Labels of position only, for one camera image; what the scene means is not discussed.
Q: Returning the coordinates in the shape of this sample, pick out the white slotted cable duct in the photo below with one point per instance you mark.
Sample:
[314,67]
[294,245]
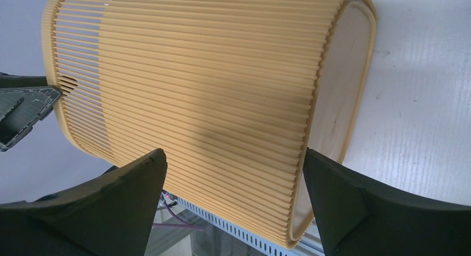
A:
[258,243]

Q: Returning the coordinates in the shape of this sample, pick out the yellow slatted waste bin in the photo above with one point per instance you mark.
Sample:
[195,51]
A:
[234,92]

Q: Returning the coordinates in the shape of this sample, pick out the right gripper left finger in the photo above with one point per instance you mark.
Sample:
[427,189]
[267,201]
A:
[108,215]

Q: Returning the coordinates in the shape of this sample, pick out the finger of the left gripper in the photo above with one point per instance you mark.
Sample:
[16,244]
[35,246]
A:
[25,100]

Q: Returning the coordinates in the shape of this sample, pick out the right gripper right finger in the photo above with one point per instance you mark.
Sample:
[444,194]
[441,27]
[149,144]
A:
[358,215]

